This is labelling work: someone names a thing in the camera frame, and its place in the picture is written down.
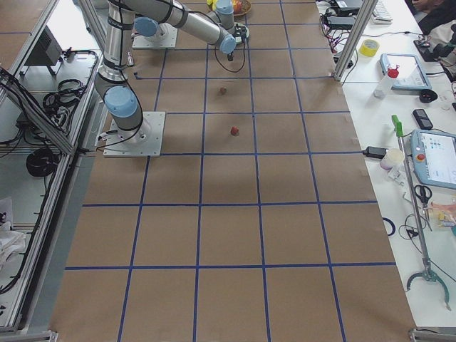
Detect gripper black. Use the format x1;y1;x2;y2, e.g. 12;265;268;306
227;24;249;61

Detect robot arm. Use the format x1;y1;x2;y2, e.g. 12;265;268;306
104;1;249;68
95;18;143;144

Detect red yellow apple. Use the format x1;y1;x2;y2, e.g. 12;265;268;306
232;0;242;14

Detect brown wicker basket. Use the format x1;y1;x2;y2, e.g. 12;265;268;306
234;0;252;16

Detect yellow banana bunch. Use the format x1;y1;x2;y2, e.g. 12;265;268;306
206;0;217;11

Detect yellow tape roll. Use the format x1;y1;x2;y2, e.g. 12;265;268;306
358;39;380;57

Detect red capped clear bottle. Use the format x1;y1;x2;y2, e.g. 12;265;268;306
373;66;399;99

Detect blue teach pendant far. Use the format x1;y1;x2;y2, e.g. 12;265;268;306
379;53;432;90

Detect blue teach pendant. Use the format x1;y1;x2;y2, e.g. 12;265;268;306
379;53;432;90
410;130;455;190

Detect black power adapter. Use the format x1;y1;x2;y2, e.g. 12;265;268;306
362;146;387;160

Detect white paper cup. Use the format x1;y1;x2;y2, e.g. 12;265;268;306
380;148;405;171

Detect black remote control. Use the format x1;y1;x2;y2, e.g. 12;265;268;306
413;109;433;130

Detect blue teach pendant near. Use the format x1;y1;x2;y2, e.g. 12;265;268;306
410;130;455;190

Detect long reach grabber tool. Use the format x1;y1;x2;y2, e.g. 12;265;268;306
391;115;451;311

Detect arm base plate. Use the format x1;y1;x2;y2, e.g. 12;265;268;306
103;111;166;157
133;24;177;50

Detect aluminium frame post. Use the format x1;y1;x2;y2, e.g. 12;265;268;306
333;0;378;81

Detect black handled scissors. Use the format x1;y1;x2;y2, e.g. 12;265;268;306
414;185;432;229

